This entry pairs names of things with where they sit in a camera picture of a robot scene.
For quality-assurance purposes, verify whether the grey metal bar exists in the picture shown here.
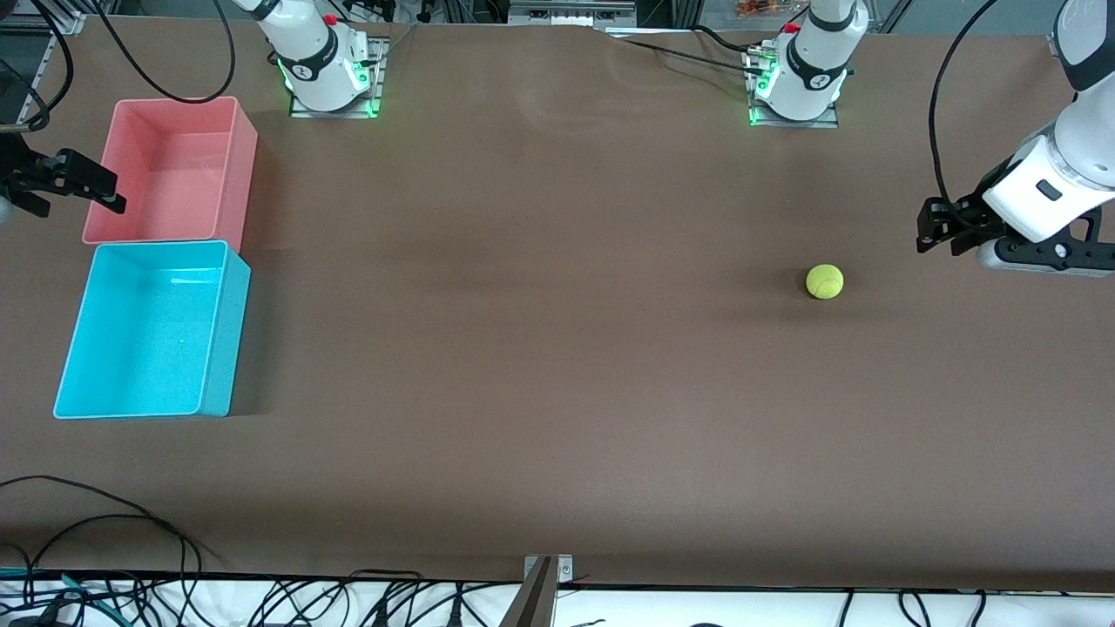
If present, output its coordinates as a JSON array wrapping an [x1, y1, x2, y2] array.
[[498, 557, 558, 627]]

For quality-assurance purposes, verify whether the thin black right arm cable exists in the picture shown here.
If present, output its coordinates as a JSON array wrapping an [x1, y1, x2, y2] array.
[[0, 0, 75, 133]]

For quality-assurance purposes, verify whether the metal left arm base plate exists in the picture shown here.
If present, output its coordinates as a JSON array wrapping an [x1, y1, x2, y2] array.
[[747, 48, 840, 130]]

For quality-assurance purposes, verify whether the blue plastic bin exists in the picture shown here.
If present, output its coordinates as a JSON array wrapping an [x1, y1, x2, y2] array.
[[53, 240, 252, 421]]

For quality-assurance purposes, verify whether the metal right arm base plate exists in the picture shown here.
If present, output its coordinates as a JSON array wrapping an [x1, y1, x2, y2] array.
[[288, 37, 385, 119]]

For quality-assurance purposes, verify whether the aluminium frame profile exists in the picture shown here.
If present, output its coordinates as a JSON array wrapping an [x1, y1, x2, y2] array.
[[508, 0, 637, 27]]

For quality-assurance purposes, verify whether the brown table cover sheet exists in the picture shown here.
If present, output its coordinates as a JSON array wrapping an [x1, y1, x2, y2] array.
[[0, 16, 1115, 593]]

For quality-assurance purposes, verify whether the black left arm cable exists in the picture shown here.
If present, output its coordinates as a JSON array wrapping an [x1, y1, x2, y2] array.
[[929, 0, 1003, 210]]

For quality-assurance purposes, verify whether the black cable to arm base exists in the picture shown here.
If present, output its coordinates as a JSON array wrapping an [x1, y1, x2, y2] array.
[[610, 33, 767, 78], [693, 24, 754, 51]]

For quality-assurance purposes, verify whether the aluminium table edge rail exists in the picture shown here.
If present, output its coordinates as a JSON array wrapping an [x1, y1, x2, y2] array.
[[17, 10, 88, 123]]

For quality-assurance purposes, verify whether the long black loose cable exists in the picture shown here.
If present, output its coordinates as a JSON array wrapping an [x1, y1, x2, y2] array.
[[22, 514, 203, 602], [0, 475, 223, 567]]

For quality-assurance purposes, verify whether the small silver metal bracket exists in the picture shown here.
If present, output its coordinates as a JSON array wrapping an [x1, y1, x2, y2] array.
[[524, 555, 574, 583]]

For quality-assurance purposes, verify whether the teal cable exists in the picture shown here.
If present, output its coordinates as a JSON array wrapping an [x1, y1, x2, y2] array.
[[0, 566, 118, 606]]

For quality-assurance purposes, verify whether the pink plastic bin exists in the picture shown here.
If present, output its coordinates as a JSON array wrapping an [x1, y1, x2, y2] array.
[[82, 96, 260, 256]]

